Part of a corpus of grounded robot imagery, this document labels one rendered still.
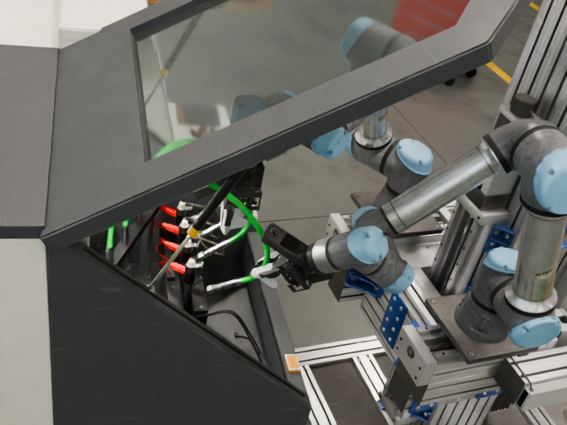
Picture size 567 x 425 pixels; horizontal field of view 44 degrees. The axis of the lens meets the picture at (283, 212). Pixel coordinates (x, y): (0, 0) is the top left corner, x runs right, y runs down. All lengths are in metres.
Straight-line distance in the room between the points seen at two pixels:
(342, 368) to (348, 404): 0.17
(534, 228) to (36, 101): 1.08
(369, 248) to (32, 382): 0.72
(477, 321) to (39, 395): 1.06
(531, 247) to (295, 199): 2.57
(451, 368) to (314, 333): 1.39
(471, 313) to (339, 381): 1.02
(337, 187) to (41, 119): 2.86
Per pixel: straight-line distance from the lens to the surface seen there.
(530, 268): 1.60
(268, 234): 1.50
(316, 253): 1.46
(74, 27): 1.82
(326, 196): 4.08
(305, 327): 3.23
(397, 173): 2.11
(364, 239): 1.39
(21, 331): 1.41
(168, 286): 1.88
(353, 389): 2.77
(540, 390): 1.99
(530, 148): 1.47
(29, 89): 1.63
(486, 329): 1.87
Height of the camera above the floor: 2.26
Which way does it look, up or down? 36 degrees down
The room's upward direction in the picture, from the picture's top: 12 degrees clockwise
